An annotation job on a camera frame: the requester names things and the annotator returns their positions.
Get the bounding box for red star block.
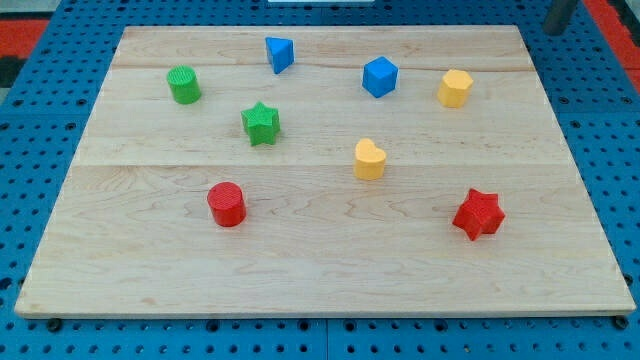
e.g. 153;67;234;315
452;188;506;241

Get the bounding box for green star block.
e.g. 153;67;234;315
241;102;280;146

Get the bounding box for wooden board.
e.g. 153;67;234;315
15;25;636;319

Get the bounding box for red cylinder block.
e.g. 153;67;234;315
207;182;246;227

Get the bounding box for blue cube block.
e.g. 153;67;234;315
362;56;399;98

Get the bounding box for yellow hexagon block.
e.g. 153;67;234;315
437;69;474;108

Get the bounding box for yellow heart block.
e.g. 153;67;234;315
353;138;386;180

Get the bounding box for green cylinder block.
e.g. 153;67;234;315
166;65;201;105

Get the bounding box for blue triangle block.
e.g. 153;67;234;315
265;37;295;74

